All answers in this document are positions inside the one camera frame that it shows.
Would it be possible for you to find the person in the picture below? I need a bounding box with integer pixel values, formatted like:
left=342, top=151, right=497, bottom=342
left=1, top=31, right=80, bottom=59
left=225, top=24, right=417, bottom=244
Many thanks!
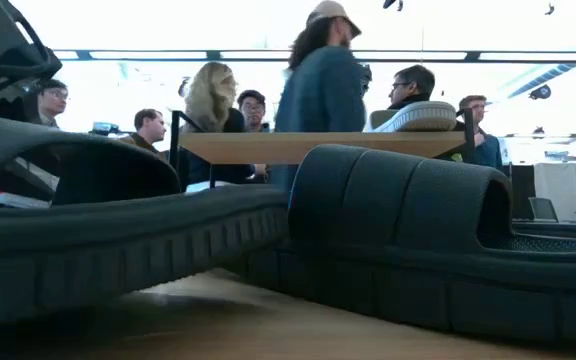
left=35, top=78, right=70, bottom=130
left=450, top=93, right=505, bottom=171
left=117, top=107, right=169, bottom=155
left=270, top=0, right=372, bottom=194
left=236, top=88, right=273, bottom=134
left=386, top=63, right=438, bottom=112
left=180, top=61, right=259, bottom=187

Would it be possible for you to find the grey office chair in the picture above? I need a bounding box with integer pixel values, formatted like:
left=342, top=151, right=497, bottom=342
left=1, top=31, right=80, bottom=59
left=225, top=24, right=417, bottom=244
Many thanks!
left=527, top=196, right=560, bottom=224

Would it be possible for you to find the black cabinet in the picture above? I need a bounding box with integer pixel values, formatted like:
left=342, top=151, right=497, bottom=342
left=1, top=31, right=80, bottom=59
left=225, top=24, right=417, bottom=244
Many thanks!
left=510, top=164, right=537, bottom=221

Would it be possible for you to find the ceiling light track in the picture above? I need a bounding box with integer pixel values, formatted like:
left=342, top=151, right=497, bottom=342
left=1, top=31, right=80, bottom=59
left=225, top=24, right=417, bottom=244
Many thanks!
left=52, top=48, right=576, bottom=65

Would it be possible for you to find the wooden shelf with black frame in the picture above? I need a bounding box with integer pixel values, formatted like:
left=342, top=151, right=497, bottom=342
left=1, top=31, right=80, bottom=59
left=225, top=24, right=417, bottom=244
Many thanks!
left=167, top=109, right=478, bottom=190

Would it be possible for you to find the dark grey rubber slide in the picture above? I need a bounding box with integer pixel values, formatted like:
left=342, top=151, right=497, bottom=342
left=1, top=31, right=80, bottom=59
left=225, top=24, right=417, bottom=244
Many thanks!
left=235, top=143, right=576, bottom=347
left=0, top=112, right=292, bottom=334

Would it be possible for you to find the blue mat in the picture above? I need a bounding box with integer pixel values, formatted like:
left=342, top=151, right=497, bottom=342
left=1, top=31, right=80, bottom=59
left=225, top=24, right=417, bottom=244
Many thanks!
left=512, top=219, right=576, bottom=239

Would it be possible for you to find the light grey rubber slide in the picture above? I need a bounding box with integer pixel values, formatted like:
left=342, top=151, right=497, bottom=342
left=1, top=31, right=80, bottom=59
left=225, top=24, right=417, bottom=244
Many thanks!
left=366, top=100, right=459, bottom=134

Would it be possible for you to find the white partition panel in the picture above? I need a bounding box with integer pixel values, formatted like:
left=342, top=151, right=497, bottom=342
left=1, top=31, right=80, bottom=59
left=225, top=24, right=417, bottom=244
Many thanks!
left=534, top=162, right=576, bottom=224

